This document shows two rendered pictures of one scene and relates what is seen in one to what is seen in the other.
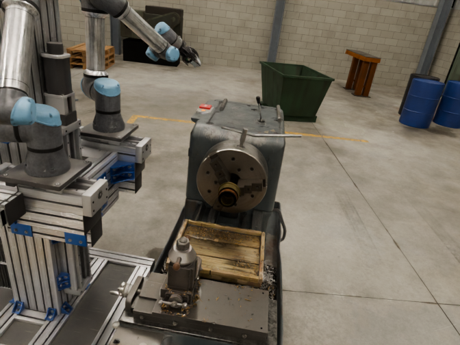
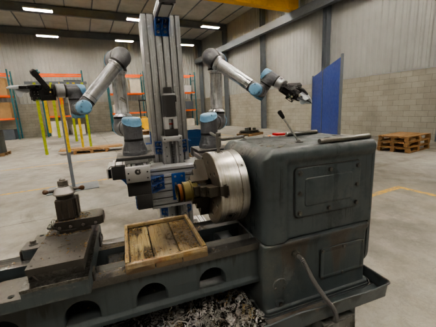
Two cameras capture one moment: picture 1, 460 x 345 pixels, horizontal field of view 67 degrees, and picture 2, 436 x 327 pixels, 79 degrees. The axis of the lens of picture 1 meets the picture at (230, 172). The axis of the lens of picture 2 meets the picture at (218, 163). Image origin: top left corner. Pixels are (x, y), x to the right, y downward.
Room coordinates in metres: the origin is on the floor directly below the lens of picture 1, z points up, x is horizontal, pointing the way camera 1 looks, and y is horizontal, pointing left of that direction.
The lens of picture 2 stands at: (0.95, -1.06, 1.42)
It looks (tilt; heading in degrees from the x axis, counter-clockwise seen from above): 12 degrees down; 67
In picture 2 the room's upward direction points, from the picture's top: 3 degrees counter-clockwise
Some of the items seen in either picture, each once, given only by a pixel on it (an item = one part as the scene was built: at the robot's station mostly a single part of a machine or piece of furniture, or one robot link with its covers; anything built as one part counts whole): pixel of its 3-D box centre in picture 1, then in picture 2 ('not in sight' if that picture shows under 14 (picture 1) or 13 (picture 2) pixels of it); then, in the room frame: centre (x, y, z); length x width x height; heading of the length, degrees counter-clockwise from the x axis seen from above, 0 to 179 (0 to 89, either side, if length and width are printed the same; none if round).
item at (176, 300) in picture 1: (182, 282); (76, 221); (0.81, 0.10, 0.99); 0.20 x 0.10 x 0.05; 176
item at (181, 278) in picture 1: (183, 268); (67, 205); (0.79, 0.10, 1.07); 0.07 x 0.07 x 0.10; 86
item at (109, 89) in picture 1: (107, 94); (209, 122); (1.62, 0.63, 1.33); 0.13 x 0.12 x 0.14; 44
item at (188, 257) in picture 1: (182, 251); (63, 189); (0.78, 0.11, 1.13); 0.08 x 0.08 x 0.03
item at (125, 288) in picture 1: (121, 289); not in sight; (0.79, 0.29, 0.95); 0.07 x 0.04 x 0.04; 86
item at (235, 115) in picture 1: (237, 148); (294, 177); (1.80, -0.02, 1.06); 0.59 x 0.48 x 0.39; 176
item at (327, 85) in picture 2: not in sight; (322, 111); (6.59, 4.65, 1.18); 4.12 x 0.80 x 2.35; 55
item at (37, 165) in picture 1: (46, 155); (134, 146); (1.12, 0.67, 1.21); 0.15 x 0.15 x 0.10
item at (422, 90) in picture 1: (421, 103); not in sight; (7.07, -3.63, 0.44); 0.59 x 0.59 x 0.88
